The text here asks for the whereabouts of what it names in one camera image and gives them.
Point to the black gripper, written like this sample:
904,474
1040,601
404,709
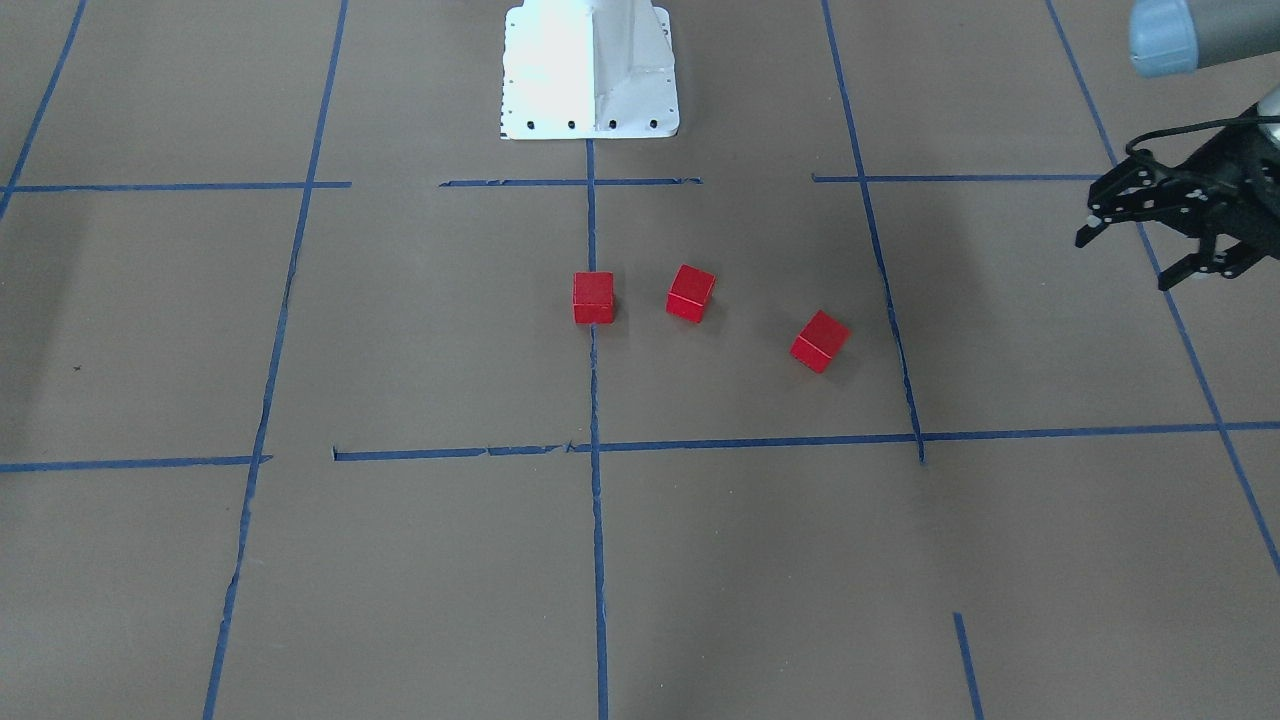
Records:
1232,187

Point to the red block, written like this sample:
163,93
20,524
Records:
690,293
820,342

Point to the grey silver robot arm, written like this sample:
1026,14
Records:
1180,37

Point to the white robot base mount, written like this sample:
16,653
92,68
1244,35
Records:
581,70

